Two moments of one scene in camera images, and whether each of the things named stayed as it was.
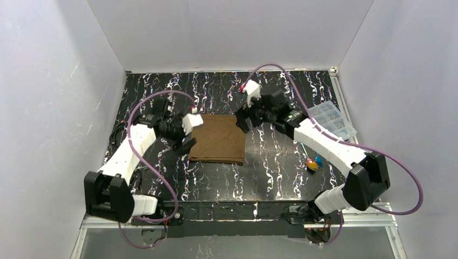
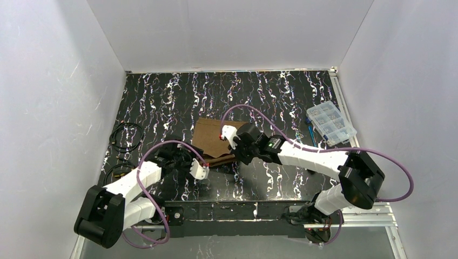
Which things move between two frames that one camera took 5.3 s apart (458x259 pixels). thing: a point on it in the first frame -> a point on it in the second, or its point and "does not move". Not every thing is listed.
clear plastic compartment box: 328,117 does not move
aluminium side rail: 338,88 does not move
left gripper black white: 182,139 -> 184,157
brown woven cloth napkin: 219,140 does not move
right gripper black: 248,116 -> 240,149
